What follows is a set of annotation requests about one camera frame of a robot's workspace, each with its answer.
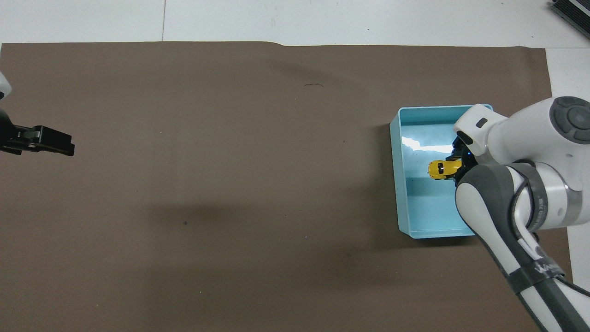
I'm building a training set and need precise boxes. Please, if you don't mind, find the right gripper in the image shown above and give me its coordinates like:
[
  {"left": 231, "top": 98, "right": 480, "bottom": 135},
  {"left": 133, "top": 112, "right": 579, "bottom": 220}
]
[{"left": 445, "top": 133, "right": 478, "bottom": 186}]

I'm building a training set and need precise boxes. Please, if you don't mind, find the light blue plastic bin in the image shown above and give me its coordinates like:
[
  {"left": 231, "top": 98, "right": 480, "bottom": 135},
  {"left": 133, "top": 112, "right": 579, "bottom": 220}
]
[{"left": 389, "top": 104, "right": 494, "bottom": 239}]

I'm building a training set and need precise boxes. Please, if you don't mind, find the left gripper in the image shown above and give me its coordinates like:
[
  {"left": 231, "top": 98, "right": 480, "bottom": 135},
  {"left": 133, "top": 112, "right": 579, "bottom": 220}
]
[{"left": 0, "top": 108, "right": 37, "bottom": 155}]

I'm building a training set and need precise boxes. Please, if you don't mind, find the black stand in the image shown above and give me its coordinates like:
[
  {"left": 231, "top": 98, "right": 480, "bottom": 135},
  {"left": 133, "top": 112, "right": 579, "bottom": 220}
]
[{"left": 550, "top": 0, "right": 590, "bottom": 34}]

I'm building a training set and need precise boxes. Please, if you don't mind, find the black cable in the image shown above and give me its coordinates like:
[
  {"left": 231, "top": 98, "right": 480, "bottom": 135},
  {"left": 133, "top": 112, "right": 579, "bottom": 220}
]
[{"left": 506, "top": 162, "right": 541, "bottom": 242}]

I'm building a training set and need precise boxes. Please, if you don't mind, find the yellow toy beetle car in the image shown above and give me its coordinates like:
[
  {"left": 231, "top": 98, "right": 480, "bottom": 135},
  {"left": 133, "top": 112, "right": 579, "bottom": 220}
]
[{"left": 427, "top": 159, "right": 463, "bottom": 181}]

